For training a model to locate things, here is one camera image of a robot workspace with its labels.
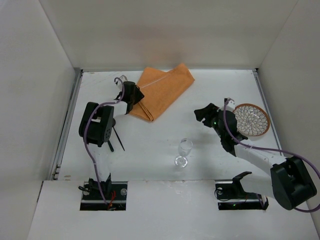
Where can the patterned ceramic plate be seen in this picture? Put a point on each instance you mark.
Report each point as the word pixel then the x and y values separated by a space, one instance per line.
pixel 252 120

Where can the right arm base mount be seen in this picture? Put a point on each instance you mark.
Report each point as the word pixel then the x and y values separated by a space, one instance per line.
pixel 231 196

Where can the clear wine glass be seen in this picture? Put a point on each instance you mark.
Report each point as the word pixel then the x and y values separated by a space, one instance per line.
pixel 184 149

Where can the black spoon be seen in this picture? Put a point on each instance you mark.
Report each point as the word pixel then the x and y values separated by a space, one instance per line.
pixel 121 144

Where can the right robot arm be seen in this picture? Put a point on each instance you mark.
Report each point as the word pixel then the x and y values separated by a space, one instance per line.
pixel 288 180

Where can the gold and black fork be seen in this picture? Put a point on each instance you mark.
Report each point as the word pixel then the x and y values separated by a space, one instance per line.
pixel 110 146

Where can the orange cloth placemat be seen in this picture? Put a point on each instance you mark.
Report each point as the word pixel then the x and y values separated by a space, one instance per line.
pixel 160 90

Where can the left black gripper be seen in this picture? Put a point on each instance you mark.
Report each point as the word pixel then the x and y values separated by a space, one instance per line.
pixel 133 95

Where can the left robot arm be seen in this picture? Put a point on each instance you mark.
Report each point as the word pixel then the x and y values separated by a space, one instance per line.
pixel 97 123

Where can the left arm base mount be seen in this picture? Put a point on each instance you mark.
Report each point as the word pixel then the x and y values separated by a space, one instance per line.
pixel 115 195

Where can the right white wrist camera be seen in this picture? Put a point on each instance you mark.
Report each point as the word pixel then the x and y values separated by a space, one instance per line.
pixel 229 102

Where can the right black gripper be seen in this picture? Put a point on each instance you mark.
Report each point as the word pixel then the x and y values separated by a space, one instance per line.
pixel 207 114

